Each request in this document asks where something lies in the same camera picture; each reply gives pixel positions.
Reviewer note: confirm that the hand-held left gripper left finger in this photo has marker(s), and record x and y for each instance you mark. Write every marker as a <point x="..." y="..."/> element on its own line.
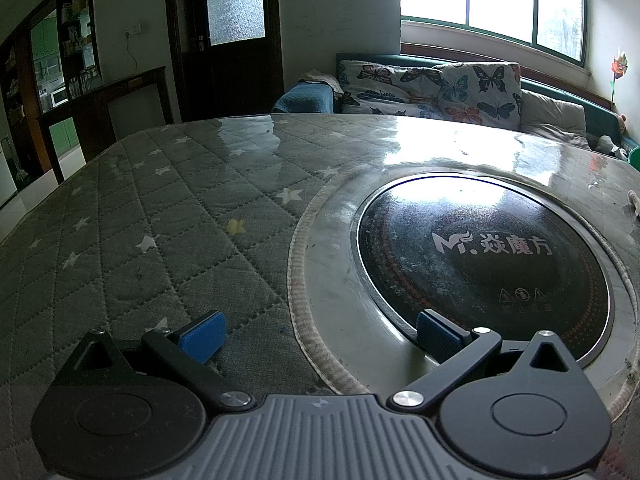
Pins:
<point x="202" y="334"/>

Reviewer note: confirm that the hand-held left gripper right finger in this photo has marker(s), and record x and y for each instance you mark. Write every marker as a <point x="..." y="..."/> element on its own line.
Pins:
<point x="440" y="335"/>

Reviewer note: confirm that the cream garment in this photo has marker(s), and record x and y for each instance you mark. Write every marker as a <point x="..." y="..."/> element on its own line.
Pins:
<point x="634" y="205"/>

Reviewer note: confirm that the round black induction cooker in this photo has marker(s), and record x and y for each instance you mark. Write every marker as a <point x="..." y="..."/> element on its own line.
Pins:
<point x="475" y="250"/>

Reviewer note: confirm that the beige cushion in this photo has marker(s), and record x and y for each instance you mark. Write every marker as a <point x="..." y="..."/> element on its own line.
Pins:
<point x="552" y="117"/>

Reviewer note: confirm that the butterfly print pillow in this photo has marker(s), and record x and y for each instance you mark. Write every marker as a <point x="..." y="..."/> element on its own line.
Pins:
<point x="480" y="92"/>
<point x="390" y="85"/>

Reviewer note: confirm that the dark wooden cabinet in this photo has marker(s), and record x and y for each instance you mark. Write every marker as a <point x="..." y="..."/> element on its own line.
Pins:
<point x="100" y="105"/>

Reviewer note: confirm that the grey stuffed toy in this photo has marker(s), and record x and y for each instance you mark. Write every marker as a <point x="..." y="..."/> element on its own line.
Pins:
<point x="607" y="146"/>

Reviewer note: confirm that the white refrigerator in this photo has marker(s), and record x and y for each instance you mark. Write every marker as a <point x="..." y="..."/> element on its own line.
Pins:
<point x="6" y="175"/>

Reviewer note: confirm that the dark wooden door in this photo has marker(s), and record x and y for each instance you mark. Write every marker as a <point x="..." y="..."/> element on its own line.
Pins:
<point x="225" y="75"/>

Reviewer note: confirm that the green plastic bucket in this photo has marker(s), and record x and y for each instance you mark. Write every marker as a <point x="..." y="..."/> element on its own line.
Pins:
<point x="635" y="155"/>

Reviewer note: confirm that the teal sofa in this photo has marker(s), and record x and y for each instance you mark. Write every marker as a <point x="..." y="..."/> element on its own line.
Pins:
<point x="555" y="92"/>

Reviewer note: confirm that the white microwave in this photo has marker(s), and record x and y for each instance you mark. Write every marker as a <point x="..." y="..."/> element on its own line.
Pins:
<point x="59" y="95"/>

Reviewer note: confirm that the white towel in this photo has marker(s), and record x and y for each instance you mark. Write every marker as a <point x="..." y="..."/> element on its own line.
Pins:
<point x="320" y="79"/>

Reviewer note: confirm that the pink stuffed toy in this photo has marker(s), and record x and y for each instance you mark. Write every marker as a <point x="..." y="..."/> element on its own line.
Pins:
<point x="622" y="121"/>

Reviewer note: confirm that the colourful pinwheel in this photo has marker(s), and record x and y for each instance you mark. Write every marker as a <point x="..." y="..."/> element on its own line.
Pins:
<point x="619" y="67"/>

